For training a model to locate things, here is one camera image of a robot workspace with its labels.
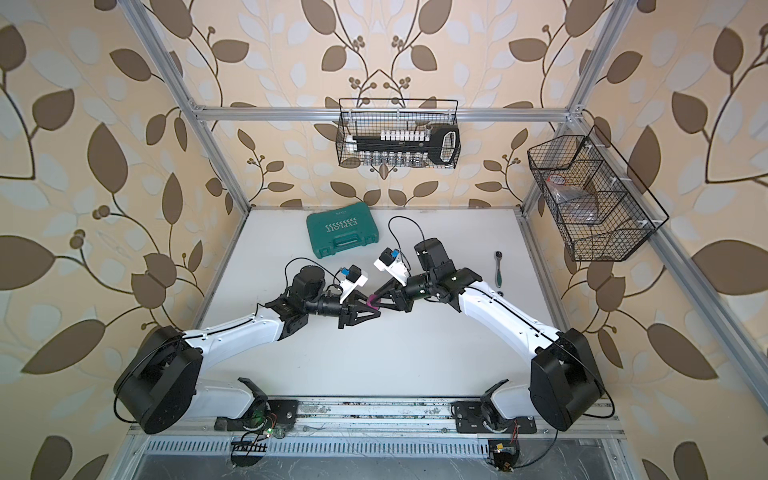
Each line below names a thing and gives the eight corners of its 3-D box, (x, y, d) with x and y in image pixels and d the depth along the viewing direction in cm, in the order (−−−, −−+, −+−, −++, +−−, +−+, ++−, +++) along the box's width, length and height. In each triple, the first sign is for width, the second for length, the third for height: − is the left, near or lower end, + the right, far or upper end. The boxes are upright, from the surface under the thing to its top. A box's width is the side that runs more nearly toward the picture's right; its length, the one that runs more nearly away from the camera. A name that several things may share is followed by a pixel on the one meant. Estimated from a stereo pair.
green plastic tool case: (315, 260, 106) (312, 252, 103) (306, 222, 119) (304, 214, 115) (381, 242, 112) (381, 234, 108) (366, 207, 124) (366, 199, 121)
